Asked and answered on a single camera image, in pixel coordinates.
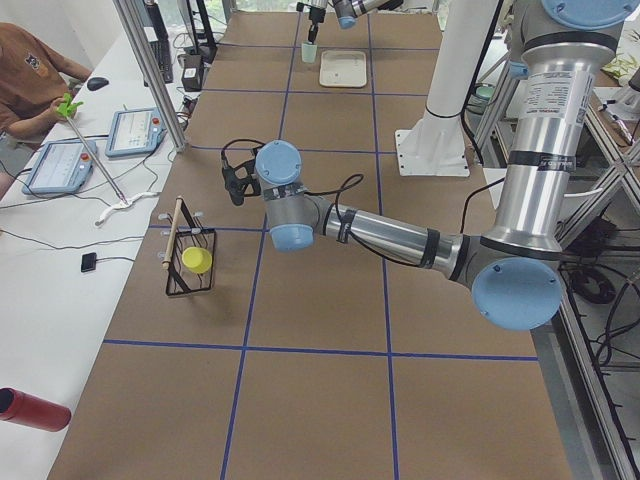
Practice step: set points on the cream rabbit print tray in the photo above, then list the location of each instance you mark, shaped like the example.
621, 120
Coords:
343, 69

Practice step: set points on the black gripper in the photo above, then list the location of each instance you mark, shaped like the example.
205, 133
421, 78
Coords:
260, 187
315, 17

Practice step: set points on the person in orange shirt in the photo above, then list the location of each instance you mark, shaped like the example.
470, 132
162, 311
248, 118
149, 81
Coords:
32, 83

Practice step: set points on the red bottle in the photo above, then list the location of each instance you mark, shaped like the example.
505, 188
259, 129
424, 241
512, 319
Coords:
27, 410

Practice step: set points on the pale green plastic cup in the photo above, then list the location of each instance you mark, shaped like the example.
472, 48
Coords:
308, 52

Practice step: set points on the black computer mouse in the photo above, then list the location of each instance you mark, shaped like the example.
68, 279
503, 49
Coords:
96, 83

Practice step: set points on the small black device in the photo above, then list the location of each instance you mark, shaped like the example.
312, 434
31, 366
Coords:
88, 262

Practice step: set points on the yellow plastic cup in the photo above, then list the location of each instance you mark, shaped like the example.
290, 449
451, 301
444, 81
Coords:
197, 260

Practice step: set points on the white camera mast base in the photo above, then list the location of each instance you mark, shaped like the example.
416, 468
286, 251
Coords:
435, 145

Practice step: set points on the near teach pendant tablet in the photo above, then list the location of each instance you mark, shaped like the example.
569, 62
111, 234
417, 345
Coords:
61, 167

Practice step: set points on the green headed grabber stick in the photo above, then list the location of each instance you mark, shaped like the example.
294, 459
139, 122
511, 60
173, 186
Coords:
67, 109

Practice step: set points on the aluminium frame post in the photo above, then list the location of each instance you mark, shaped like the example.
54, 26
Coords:
132, 25

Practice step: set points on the black wire cup rack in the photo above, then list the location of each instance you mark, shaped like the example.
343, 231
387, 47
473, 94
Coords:
187, 230

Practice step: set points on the far teach pendant tablet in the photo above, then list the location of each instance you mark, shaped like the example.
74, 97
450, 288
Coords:
135, 132

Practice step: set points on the teach pendant tablet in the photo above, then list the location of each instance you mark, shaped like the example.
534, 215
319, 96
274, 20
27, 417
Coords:
61, 167
135, 132

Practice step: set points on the black power adapter box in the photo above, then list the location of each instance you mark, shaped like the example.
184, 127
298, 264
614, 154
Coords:
192, 73

